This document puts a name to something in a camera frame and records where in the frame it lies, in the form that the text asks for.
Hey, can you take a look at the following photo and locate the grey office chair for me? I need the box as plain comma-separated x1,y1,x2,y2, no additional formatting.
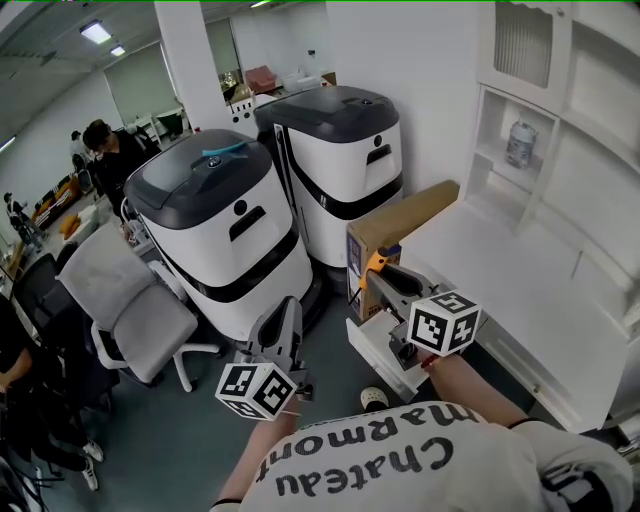
55,221,222,394

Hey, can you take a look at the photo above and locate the person's white printed shirt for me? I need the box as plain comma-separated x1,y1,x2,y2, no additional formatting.
209,399,636,512

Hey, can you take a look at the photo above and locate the person's white shoe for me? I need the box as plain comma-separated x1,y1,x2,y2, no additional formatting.
360,385,391,414

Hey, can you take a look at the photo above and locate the long brown cardboard box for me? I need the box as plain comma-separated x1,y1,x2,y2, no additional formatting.
345,179,461,322

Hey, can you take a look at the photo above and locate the yellow handled screwdriver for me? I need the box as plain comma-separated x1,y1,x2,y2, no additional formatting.
348,244,403,305

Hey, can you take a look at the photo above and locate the pink armchair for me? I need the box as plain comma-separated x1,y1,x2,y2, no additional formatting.
244,66,279,95

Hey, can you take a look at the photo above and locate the person's right forearm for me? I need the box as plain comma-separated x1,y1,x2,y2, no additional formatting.
423,355,532,429

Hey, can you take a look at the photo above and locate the white drawer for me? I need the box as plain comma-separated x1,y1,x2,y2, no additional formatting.
345,305,440,404

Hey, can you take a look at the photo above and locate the person's left forearm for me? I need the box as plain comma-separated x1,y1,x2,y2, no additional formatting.
218,412,302,507

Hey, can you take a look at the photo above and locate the white robot with dark lid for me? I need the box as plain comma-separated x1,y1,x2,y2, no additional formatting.
253,85,404,282

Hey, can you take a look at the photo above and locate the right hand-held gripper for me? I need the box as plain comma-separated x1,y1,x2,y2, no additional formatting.
366,263,483,372

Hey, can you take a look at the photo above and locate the orange sofa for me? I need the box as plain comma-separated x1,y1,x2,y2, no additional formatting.
30,173,82,227

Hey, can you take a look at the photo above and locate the metal canister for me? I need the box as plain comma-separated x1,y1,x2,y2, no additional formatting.
506,118,540,170

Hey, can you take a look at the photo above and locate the white robot with blue tape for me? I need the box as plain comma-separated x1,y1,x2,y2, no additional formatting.
122,128,315,343

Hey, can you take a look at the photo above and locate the black office chair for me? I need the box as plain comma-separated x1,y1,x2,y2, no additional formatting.
13,241,80,331

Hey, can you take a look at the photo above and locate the white desk with hutch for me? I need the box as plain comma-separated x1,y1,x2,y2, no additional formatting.
397,0,640,437

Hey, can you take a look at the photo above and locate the blue tape strip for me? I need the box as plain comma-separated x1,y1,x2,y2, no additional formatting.
199,140,252,159

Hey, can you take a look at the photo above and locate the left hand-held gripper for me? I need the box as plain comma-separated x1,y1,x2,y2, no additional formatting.
215,295,318,423

